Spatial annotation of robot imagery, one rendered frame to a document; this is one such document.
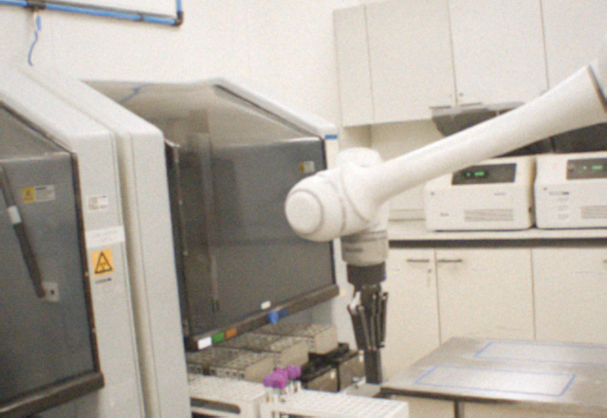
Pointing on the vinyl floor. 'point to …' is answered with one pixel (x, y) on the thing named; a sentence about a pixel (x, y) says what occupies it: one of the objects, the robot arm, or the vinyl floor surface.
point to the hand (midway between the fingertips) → (373, 366)
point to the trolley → (508, 375)
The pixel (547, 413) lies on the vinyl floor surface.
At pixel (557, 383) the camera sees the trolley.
